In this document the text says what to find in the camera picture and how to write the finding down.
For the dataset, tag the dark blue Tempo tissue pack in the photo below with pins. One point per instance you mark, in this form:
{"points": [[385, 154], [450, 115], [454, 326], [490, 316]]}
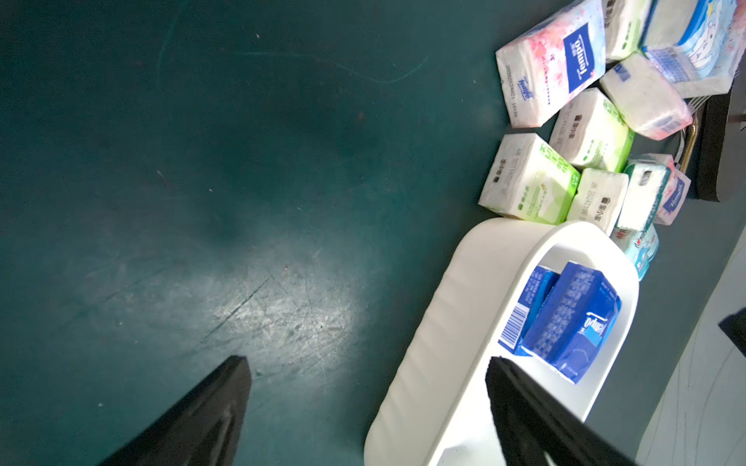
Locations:
{"points": [[540, 283]]}

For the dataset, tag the white oval storage box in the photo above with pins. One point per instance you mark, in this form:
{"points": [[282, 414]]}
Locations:
{"points": [[437, 409]]}

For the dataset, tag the pink white tissue pack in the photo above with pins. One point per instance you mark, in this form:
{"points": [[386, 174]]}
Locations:
{"points": [[648, 103]]}

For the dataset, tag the metal fork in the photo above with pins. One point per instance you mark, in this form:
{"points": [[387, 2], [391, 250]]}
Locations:
{"points": [[688, 136]]}

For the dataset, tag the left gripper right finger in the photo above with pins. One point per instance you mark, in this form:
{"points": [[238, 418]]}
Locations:
{"points": [[533, 428]]}

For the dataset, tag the light blue tissue pack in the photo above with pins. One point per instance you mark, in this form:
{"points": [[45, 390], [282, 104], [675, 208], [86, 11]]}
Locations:
{"points": [[696, 45]]}

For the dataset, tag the pink Tempo tissue pack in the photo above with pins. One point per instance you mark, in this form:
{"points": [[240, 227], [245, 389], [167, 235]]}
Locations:
{"points": [[675, 192]]}

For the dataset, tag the pink floral Tempo pack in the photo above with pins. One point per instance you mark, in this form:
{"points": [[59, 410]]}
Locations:
{"points": [[545, 68]]}

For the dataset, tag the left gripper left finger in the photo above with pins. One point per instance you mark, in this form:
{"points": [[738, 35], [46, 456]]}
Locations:
{"points": [[203, 428]]}

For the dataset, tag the green white tissue pack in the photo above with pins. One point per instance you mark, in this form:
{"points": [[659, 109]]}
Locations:
{"points": [[529, 181]]}

